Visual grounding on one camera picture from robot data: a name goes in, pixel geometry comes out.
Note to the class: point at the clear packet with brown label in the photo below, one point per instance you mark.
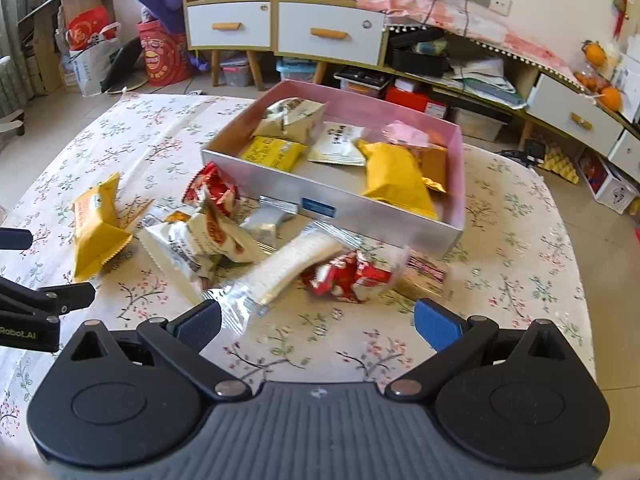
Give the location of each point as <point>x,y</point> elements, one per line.
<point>425,272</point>

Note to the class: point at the long wooden bench cabinet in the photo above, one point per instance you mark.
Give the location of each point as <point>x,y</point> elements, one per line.
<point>525,82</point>

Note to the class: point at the red hanging ornament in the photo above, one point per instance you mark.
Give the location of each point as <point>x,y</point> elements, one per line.
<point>621,10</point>

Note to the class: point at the clear packet with white bar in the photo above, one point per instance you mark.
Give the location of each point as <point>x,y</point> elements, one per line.
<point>295,265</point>

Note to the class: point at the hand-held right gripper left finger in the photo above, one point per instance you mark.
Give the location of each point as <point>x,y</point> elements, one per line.
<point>200,327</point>

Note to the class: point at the white drawer with round sticker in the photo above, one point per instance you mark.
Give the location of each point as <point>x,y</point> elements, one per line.
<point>300,45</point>

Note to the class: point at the floral tablecloth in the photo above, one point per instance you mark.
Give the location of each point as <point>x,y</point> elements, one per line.
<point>500,270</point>

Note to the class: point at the cream snack packet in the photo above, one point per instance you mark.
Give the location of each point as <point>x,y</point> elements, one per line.
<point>295,115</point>

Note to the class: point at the silver box with pink lining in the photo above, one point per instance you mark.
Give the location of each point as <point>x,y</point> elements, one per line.
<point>380,225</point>

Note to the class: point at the black handheld gimbal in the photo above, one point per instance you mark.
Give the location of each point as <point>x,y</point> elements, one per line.
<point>534,151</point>

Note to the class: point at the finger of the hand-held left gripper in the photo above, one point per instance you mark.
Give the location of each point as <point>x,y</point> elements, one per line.
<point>15,239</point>
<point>70,297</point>

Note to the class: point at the silver foil snack packet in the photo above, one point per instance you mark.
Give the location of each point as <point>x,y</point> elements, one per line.
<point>267,220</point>

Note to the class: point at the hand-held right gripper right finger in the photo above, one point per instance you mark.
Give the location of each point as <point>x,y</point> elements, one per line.
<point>440,325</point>

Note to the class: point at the wide white bench drawer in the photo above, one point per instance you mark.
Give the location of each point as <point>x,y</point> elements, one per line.
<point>550,105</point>

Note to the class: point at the large yellow snack packet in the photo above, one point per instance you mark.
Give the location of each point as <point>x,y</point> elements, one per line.
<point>395,175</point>

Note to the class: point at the red shoebox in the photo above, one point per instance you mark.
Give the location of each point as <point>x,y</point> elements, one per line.
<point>410,97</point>

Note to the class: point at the yellow egg tray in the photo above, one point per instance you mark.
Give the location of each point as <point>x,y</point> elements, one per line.
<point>560,165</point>

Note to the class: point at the large clear storage bin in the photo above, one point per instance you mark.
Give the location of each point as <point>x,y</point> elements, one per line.
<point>480,125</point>

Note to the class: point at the pink snack packet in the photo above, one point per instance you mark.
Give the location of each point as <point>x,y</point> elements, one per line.
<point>407,135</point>

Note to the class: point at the small yellow snack packet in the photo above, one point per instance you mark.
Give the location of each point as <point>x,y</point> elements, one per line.
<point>95,230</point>

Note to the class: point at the golden brown snack packet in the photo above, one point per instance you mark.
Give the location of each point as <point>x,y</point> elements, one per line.
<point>435,165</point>

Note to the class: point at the pink floral cloth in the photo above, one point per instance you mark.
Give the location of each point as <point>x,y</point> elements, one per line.
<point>450,15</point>

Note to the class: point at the red and white shopping bag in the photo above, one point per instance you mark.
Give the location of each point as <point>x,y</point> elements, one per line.
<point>90,50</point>

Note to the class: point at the pile of papers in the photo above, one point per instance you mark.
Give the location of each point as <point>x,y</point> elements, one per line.
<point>480,77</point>

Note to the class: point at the black folder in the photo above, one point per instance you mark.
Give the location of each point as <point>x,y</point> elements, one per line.
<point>122,65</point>

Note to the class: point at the narrow white bench drawer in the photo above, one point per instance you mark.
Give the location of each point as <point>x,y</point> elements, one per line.
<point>627,155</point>

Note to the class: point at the white packet with brown print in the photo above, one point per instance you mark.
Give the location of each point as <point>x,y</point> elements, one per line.
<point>172,255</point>

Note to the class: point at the black case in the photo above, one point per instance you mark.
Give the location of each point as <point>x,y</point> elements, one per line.
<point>417,60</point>

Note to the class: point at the grey radiator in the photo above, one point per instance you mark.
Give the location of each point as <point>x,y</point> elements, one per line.
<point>10,90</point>

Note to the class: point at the yellow packet with white label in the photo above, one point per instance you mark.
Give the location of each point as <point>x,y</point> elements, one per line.
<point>272,152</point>

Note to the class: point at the white printed box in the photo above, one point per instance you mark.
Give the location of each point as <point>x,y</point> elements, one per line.
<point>610,185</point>

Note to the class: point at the red printed bag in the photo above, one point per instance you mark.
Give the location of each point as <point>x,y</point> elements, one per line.
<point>162,55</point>

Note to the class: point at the red white snack packet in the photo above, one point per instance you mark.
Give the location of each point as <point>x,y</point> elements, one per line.
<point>215,190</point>
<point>345,277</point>

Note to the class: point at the wooden bookshelf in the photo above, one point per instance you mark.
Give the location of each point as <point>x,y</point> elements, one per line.
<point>45,7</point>

